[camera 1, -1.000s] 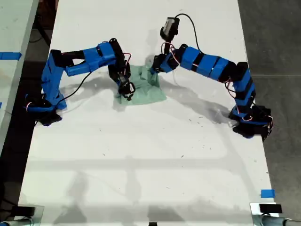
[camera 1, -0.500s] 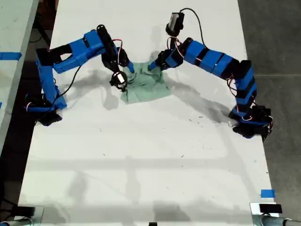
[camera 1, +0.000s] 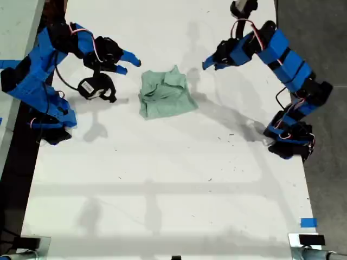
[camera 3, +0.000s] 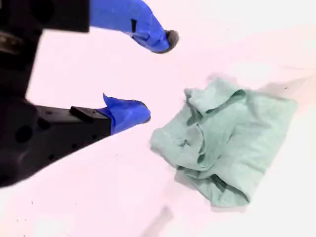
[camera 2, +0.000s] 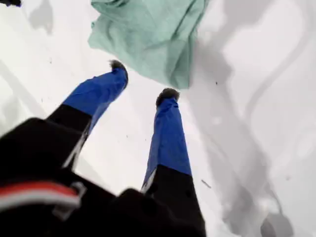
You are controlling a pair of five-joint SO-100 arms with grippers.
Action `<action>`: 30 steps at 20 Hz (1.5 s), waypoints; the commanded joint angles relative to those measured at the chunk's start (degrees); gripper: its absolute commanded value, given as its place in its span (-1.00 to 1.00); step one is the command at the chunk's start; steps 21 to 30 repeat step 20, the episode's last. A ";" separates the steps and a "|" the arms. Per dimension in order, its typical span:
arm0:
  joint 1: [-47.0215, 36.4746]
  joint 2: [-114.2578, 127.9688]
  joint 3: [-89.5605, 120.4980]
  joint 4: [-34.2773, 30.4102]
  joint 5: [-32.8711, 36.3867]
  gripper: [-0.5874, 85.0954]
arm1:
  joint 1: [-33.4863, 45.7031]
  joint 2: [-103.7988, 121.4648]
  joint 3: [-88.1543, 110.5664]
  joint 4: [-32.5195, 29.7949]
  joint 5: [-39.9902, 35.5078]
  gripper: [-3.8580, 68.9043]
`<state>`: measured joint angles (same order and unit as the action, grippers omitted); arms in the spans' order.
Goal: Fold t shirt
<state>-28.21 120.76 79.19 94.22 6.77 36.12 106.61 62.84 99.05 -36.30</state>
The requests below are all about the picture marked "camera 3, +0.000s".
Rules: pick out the pale green T-shirt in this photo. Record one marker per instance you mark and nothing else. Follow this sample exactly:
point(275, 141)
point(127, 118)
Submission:
point(234, 138)

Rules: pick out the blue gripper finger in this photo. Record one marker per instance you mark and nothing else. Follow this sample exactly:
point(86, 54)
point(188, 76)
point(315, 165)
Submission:
point(138, 22)
point(81, 130)

